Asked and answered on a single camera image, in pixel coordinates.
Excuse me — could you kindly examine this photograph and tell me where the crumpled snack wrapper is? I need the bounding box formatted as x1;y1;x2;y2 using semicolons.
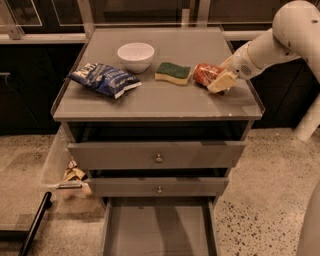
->
63;160;87;181

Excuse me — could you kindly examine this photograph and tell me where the black bar handle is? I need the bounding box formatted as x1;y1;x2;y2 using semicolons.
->
18;192;52;256

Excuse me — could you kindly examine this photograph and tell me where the clear plastic bin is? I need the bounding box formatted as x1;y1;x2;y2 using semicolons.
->
40;128;104;215

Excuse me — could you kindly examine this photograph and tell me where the grey open bottom drawer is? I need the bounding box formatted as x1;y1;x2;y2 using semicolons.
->
100;197;221;256

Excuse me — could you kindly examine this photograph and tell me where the white ceramic bowl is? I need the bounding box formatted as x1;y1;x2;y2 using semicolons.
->
117;42;155;73

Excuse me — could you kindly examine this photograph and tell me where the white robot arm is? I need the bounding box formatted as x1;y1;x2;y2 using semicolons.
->
207;0;320;256

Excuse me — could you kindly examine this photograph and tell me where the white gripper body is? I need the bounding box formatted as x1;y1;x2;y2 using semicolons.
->
228;41;262;80

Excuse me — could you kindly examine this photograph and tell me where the white post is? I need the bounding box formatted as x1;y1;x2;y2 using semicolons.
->
294;96;320;141

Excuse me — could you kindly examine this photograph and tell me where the red coke can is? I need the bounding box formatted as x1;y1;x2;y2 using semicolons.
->
193;63;223;86

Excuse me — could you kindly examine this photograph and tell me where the blue chip bag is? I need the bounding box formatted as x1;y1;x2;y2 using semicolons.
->
68;63;141;99

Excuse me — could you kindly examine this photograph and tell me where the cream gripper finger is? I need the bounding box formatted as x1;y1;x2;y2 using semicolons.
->
207;70;237;93
220;56;232;70

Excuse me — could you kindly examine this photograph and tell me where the grey drawer cabinet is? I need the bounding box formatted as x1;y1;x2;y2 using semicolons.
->
50;27;266;256

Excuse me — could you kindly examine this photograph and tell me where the grey top drawer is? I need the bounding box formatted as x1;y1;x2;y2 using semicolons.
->
68;141;245;170

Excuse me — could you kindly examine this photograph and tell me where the green yellow sponge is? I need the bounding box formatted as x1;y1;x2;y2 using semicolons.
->
154;62;191;85

